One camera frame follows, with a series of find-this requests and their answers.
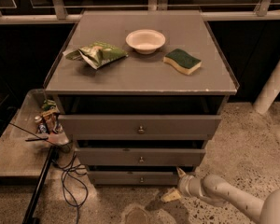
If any grey middle drawer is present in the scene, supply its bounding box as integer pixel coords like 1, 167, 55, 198
76, 140, 205, 166

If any blue cable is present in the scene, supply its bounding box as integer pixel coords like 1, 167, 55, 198
51, 143, 90, 224

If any grey drawer cabinet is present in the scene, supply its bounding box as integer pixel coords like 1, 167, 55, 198
43, 9, 240, 187

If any green yellow sponge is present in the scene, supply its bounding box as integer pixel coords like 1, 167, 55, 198
163, 49, 202, 75

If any grey top drawer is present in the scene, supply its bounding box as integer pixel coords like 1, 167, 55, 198
59, 115, 221, 140

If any clear plastic bin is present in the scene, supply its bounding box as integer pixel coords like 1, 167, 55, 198
10, 89, 69, 146

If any green chip bag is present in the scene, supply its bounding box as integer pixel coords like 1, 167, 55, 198
63, 42, 128, 70

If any green snack packet in bin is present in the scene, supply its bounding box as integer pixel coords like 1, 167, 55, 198
42, 99, 56, 111

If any metal window railing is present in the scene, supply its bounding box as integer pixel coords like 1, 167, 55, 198
0, 0, 280, 25

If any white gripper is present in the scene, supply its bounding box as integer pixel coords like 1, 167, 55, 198
161, 167, 203, 203

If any brown snack packet in bin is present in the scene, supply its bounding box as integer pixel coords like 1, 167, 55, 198
41, 109, 63, 133

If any grey bottom drawer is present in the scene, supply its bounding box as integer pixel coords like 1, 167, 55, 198
88, 166, 179, 186

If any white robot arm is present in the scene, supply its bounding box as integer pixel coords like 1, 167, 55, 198
161, 60, 280, 224

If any soda can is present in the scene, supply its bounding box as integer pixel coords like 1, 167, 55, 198
35, 116, 48, 133

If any white paper bowl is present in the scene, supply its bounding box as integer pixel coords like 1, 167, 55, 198
126, 29, 166, 54

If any black stand pole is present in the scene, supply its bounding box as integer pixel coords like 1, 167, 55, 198
22, 147, 56, 224

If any grey drawer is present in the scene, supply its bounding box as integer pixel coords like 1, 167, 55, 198
59, 115, 221, 140
88, 166, 179, 186
76, 140, 205, 166

